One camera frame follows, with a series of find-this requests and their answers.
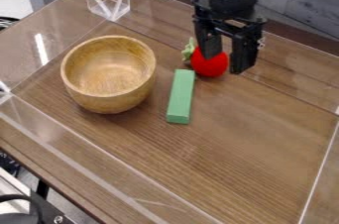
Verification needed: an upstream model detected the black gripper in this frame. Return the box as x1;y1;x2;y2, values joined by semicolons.
192;0;265;74

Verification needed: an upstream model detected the red knitted fruit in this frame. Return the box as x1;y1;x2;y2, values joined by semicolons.
181;38;229;77

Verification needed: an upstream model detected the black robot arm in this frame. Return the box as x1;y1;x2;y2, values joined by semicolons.
192;0;265;74

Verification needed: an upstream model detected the green rectangular block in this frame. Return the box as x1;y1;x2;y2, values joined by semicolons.
165;69;194;124

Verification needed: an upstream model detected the wooden bowl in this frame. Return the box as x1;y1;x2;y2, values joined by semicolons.
59;35;156;114

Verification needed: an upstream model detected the clear acrylic corner bracket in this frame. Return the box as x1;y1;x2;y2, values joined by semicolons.
85;0;129;22

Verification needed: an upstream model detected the clear acrylic enclosure wall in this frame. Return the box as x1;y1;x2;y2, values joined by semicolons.
0;0;339;224

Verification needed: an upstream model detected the black clamp with cable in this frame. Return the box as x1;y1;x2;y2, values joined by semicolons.
0;194;77;224

